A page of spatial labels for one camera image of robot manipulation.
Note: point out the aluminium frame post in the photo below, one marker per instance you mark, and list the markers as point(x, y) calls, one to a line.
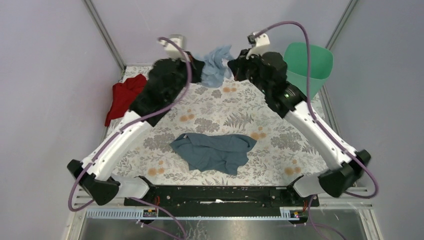
point(92, 10)
point(341, 23)

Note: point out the blue grey cloth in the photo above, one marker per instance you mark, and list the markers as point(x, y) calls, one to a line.
point(222, 153)

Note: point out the white slotted cable duct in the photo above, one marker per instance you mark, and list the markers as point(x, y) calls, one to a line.
point(204, 212)

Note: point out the floral patterned table mat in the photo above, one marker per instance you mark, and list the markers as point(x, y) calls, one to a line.
point(280, 155)

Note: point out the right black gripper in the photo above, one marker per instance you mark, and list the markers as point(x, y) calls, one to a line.
point(237, 66)

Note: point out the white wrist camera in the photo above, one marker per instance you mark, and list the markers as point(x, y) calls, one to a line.
point(173, 45)
point(259, 44)

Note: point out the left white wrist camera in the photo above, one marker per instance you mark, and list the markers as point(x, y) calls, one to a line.
point(173, 45)

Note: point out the right aluminium frame post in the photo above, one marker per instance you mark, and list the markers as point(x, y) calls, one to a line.
point(341, 23)

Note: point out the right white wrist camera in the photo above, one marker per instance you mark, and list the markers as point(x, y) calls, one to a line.
point(259, 44)

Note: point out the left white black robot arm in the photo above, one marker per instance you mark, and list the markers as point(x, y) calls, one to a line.
point(168, 81)

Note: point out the left aluminium frame post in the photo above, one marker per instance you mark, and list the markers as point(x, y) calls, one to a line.
point(92, 10)

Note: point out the light blue plastic trash bag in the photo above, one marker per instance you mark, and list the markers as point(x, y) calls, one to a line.
point(216, 68)

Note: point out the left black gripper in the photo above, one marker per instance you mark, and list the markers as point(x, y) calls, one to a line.
point(197, 68)

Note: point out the red cloth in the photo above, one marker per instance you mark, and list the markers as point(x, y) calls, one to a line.
point(123, 94)

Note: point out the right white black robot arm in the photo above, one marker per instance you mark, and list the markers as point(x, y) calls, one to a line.
point(268, 72)

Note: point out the green plastic trash bin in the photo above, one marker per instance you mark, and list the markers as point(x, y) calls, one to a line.
point(321, 65)

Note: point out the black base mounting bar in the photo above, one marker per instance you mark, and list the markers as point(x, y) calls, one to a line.
point(184, 196)

